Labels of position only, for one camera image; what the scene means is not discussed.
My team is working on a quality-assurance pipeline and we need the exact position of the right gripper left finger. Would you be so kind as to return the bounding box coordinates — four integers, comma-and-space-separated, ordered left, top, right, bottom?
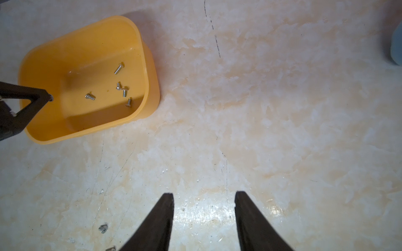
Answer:
121, 193, 174, 251

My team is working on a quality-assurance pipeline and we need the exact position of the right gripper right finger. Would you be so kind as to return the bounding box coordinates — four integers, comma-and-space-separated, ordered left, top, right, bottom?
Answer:
234, 191, 292, 251

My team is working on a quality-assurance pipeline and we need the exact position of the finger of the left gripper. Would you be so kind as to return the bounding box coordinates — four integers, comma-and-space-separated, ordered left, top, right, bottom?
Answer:
0, 81, 53, 142

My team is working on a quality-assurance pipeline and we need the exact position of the yellow plastic storage box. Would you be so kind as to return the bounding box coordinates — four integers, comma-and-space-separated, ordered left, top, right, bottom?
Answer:
18, 16, 160, 144

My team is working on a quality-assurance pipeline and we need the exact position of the pink plush pig toy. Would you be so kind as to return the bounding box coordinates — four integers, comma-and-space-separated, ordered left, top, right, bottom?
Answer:
390, 23, 402, 66

